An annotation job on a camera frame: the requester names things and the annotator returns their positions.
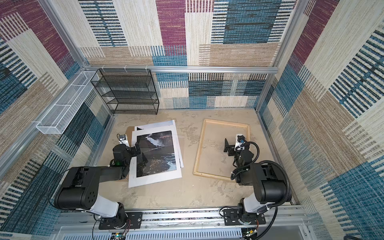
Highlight wooden picture frame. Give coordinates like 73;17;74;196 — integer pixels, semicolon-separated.
193;119;251;181

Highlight waterfall photo with white border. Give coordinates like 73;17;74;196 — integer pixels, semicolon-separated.
129;125;182;188

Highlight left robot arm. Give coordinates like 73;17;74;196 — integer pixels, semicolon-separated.
54;143;142;230

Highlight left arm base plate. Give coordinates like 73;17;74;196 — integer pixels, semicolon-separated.
98;212;143;230

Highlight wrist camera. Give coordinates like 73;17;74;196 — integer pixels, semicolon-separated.
235;134;247;152
117;134;130;147

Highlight white mesh wall basket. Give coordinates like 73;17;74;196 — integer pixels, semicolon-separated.
36;71;96;135

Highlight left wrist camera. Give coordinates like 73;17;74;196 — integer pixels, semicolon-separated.
117;134;130;147

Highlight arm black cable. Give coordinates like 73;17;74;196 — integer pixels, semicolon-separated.
47;167;133;240
218;140;292;240

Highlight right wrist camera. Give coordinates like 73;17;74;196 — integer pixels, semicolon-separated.
235;134;247;152

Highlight brown cardboard backing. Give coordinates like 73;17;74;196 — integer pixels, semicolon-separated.
125;126;135;147

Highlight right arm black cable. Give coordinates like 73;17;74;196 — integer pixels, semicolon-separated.
218;140;292;240

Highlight clear acrylic sheet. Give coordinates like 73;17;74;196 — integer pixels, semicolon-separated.
136;130;187;178

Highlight aluminium front rail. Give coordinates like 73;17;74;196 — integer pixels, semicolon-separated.
50;205;316;240

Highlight black wire shelf rack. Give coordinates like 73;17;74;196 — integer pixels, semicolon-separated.
91;69;160;115

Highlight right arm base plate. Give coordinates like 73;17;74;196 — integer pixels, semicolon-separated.
219;208;266;226

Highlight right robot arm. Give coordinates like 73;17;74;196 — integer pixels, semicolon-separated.
220;135;292;225

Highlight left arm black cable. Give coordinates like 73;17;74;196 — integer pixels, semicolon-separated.
47;167;133;240

